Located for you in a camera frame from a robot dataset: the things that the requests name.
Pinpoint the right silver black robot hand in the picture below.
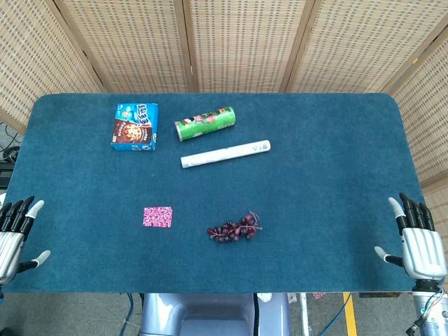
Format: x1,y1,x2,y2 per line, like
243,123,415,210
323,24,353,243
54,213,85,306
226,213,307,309
373,192,448,281

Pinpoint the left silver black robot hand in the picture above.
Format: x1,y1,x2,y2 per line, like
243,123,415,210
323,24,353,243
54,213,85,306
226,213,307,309
0,195,52,285

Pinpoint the pink patterned square packet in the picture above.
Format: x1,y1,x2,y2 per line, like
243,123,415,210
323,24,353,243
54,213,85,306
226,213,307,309
142,206,174,229

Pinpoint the black equipment box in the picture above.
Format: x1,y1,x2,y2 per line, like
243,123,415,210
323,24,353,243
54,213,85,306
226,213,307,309
0,162,15,188

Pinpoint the woven bamboo screen panel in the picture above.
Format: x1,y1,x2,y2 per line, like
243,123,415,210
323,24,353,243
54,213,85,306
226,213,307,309
286,0,448,94
181,0,318,94
383,26,448,242
54,0,199,94
0,0,108,136

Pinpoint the blue felt table mat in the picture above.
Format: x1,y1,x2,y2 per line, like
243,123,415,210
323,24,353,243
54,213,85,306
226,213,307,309
0,92,427,294

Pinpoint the blue cookie box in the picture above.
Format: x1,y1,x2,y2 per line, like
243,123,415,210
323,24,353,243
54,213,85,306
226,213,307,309
111,102,161,152

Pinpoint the dark red grape bunch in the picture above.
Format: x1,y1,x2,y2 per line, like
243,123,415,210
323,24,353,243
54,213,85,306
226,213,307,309
206,209,263,244

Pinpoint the grey blue robot torso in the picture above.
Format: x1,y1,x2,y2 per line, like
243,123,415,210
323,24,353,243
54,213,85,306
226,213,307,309
139,293,291,336

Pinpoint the white wrap roll tube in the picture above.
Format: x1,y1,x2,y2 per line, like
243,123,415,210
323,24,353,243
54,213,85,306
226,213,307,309
180,139,272,169

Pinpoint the green chips can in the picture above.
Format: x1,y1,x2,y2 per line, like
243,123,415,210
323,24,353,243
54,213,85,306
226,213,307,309
174,106,237,143

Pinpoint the black cable bundle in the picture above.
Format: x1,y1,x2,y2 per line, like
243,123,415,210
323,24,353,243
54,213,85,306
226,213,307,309
0,120,22,164

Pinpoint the blue cable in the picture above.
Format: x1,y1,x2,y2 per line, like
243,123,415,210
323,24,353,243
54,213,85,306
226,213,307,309
321,296,352,336
122,293,137,336

